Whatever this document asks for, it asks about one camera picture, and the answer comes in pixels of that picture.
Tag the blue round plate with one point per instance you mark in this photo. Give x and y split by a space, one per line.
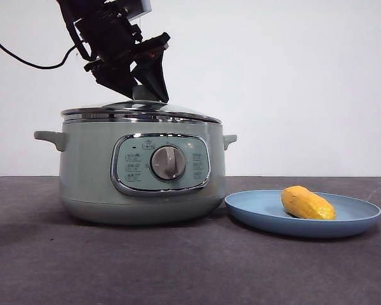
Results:
257 209

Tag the glass lid with green knob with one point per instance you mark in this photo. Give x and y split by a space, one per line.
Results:
177 109

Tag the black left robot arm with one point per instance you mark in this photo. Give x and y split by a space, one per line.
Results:
98 31

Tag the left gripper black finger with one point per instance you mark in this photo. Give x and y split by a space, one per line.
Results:
154 79
114 79

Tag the pale green electric steamer pot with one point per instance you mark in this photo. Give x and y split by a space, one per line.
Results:
82 174

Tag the grey steamer control dial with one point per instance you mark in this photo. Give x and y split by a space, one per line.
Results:
168 163

